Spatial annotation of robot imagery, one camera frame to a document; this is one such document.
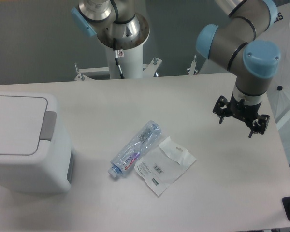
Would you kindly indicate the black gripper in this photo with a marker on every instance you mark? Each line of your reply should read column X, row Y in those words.
column 246, row 113

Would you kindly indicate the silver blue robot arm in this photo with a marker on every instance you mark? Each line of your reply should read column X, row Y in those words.
column 236, row 49

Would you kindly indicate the silver robot base joint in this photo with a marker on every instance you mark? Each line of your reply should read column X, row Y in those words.
column 116, row 23

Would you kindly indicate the white trash can body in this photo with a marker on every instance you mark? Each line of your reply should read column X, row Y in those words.
column 49, row 169

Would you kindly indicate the white trash can lid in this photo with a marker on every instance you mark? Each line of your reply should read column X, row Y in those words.
column 21, row 121

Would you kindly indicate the white plastic packaging bag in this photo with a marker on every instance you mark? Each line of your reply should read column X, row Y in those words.
column 163, row 165

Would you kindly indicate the crushed clear plastic bottle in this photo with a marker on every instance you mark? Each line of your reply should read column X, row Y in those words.
column 138, row 146

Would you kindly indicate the grey lid push button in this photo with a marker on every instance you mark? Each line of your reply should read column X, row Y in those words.
column 48, row 125

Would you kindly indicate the white pedestal foot frame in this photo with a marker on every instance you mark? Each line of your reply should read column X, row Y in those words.
column 149, row 70

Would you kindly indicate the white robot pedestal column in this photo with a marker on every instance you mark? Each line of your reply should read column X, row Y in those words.
column 130, row 61

